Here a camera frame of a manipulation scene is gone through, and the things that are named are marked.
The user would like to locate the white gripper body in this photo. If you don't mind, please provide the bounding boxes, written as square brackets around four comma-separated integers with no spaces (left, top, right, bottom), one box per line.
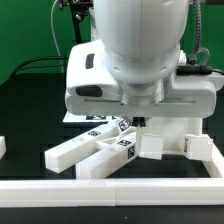
[65,41,224,118]

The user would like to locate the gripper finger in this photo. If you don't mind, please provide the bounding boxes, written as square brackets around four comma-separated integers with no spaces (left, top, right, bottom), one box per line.
[132,117,146,127]

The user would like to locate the white tagged block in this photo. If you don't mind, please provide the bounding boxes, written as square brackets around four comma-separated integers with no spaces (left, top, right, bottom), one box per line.
[116,118,131,133]

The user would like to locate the white long front beam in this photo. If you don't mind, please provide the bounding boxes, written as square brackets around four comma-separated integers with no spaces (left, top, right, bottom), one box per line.
[76,132,137,180]

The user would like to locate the white long beam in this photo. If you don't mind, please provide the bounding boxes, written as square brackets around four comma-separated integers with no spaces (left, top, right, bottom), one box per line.
[44,123,118,173]
[76,132,137,180]

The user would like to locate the white long back beam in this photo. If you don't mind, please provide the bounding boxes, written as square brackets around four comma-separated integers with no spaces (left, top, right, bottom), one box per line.
[44,123,118,173]

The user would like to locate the white chair seat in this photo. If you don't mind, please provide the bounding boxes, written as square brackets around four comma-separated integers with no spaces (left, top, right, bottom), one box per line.
[144,117,202,154]

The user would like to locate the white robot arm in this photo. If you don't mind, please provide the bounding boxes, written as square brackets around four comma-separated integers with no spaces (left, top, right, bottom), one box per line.
[65,0,224,127]

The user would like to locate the white marker tag board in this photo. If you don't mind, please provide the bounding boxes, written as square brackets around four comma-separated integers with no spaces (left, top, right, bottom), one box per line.
[63,112,118,123]

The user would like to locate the white L-shaped fence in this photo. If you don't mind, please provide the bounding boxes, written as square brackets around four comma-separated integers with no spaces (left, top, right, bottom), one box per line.
[0,148,224,208]

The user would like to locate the white block at left edge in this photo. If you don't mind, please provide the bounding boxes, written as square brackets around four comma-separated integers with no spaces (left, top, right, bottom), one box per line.
[0,136,6,159]

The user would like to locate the black cables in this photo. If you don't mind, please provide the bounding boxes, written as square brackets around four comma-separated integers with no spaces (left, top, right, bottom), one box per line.
[9,54,73,79]

